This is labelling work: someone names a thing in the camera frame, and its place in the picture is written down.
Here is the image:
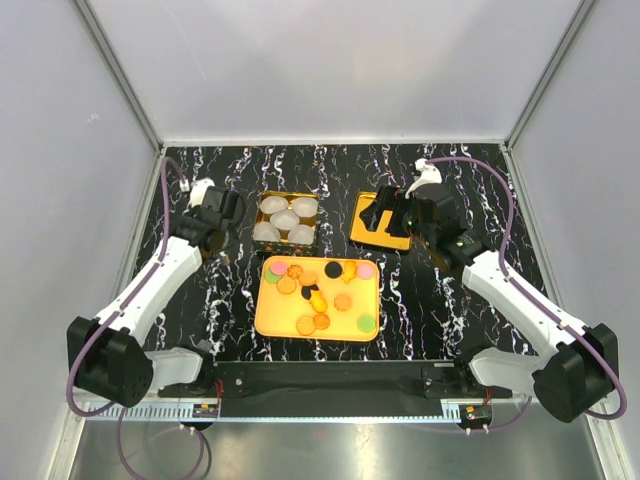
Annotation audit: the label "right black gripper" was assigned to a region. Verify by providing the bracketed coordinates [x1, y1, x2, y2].
[359, 184, 435, 247]

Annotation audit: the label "gold tin lid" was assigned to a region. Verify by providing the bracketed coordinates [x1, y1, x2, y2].
[349, 192, 412, 253]

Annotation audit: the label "pink round cookie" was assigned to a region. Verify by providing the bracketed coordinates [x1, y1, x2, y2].
[356, 263, 376, 280]
[270, 261, 288, 276]

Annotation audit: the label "orange bear cookie top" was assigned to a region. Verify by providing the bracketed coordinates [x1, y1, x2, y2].
[340, 260, 358, 284]

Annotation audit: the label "orange bear cookie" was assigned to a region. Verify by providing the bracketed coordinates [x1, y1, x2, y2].
[309, 292, 328, 313]
[340, 260, 358, 284]

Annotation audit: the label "black round cookie top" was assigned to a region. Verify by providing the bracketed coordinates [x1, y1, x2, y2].
[324, 261, 343, 279]

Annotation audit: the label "black round cookie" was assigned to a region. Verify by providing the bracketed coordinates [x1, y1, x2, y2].
[324, 261, 343, 279]
[301, 284, 321, 301]

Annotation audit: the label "tan ridged round cookie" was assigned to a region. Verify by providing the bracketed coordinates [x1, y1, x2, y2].
[298, 270, 318, 287]

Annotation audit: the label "plain orange round cookie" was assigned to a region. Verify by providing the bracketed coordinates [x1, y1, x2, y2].
[334, 294, 352, 312]

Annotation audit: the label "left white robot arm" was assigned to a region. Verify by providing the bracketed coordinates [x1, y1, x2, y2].
[66, 179, 246, 407]

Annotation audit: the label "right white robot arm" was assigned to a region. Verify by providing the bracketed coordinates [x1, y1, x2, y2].
[353, 184, 628, 423]

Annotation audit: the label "white paper cup front left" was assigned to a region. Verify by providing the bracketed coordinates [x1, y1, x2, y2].
[253, 222, 281, 242]

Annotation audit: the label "white paper cup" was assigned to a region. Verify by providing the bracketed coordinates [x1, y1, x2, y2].
[287, 224, 315, 245]
[253, 222, 281, 242]
[270, 209, 300, 231]
[260, 195, 289, 215]
[291, 197, 318, 218]

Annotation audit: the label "white paper cup back left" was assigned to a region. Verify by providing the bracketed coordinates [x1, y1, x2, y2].
[260, 195, 289, 215]

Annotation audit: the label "white paper cup back right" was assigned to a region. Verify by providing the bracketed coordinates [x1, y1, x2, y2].
[291, 197, 318, 218]

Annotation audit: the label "gold cookie tin box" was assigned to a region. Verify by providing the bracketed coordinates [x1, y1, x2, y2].
[252, 190, 319, 256]

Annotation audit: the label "white paper cup centre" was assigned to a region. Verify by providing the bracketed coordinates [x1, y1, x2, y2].
[270, 209, 300, 231]

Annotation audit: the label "white paper cup front right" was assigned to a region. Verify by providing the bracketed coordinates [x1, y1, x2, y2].
[287, 224, 315, 245]

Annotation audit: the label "green round cookie left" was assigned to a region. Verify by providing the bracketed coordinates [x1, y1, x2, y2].
[265, 270, 280, 284]

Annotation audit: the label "green round cookie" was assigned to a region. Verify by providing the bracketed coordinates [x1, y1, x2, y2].
[357, 315, 377, 333]
[265, 270, 280, 284]

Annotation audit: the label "orange swirl cookie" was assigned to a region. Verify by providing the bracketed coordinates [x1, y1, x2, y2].
[313, 313, 330, 330]
[287, 265, 304, 280]

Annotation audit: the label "tan dotted round cookie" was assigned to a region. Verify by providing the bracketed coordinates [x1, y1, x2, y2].
[276, 275, 297, 295]

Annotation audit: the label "black round cookie centre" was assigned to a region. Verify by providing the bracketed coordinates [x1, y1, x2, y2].
[301, 284, 321, 301]

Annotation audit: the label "yellow plastic tray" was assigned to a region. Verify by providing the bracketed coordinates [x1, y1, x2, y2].
[254, 256, 381, 343]

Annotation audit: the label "orange bear cookie centre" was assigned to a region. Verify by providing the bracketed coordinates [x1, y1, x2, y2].
[309, 292, 328, 313]

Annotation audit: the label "green round cookie right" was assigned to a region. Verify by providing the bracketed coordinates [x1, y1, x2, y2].
[357, 315, 377, 333]

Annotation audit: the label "orange swirl cookie front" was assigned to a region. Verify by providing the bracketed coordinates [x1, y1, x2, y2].
[313, 313, 330, 330]

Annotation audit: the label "tan dotted cookie front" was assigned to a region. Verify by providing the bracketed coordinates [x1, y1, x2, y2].
[296, 316, 316, 336]

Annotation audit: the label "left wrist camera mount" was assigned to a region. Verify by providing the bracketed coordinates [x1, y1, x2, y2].
[179, 178, 215, 209]

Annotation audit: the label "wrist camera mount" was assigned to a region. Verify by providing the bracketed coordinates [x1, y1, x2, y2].
[179, 178, 215, 209]
[405, 159, 442, 198]

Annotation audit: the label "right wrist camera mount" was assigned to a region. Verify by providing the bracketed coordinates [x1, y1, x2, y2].
[405, 159, 442, 198]

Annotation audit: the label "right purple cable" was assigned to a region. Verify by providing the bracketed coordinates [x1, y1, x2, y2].
[399, 155, 629, 435]

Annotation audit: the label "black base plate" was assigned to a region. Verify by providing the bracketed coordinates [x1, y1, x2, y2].
[159, 360, 511, 421]

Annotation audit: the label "slotted cable duct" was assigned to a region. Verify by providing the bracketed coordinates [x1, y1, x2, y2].
[90, 402, 220, 422]

